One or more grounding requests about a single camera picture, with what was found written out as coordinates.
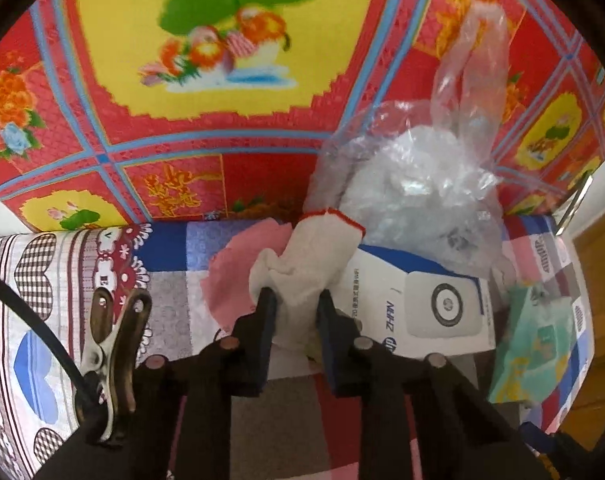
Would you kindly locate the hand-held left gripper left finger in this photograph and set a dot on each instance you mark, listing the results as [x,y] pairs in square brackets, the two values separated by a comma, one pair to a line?
[265,345]

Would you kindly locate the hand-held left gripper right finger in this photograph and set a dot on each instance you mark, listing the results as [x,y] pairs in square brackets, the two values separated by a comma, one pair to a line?
[330,350]

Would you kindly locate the silver metal spring clip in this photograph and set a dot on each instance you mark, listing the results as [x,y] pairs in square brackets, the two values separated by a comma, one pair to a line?
[115,340]

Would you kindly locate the pink paper napkin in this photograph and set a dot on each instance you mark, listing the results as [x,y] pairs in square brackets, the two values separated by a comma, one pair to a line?
[232,270]

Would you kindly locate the small framed mirror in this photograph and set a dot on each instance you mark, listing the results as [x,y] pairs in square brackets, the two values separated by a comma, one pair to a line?
[575,205]

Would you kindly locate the clear plastic bag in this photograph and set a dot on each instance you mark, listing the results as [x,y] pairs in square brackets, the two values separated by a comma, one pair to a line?
[422,185]

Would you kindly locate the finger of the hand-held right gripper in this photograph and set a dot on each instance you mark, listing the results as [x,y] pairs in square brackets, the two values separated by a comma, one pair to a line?
[537,435]

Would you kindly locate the red floral printed cloth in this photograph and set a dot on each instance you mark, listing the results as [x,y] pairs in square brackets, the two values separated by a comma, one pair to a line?
[232,85]

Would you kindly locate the teal cat print packet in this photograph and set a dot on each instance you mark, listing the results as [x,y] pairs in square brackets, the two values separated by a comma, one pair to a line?
[527,345]

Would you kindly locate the white cotton glove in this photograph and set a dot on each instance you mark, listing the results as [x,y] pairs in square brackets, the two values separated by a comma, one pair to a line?
[312,255]

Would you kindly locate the white blue cardboard box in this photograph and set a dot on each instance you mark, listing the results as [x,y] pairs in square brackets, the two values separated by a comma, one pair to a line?
[422,310]

